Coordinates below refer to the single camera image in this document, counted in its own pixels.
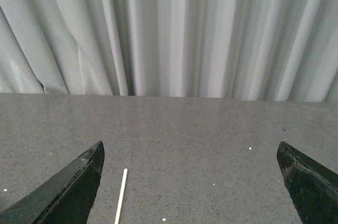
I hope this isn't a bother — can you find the grey pleated curtain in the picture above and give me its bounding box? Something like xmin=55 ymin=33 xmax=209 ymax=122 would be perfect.
xmin=1 ymin=0 xmax=337 ymax=102

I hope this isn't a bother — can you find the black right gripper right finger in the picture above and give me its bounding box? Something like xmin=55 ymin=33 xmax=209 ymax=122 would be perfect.
xmin=276 ymin=142 xmax=337 ymax=223

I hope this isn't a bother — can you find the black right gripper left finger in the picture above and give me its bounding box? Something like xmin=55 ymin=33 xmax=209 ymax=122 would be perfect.
xmin=1 ymin=141 xmax=104 ymax=223

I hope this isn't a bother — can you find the white chopstick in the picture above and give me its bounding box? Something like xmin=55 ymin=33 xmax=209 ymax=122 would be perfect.
xmin=114 ymin=168 xmax=128 ymax=224

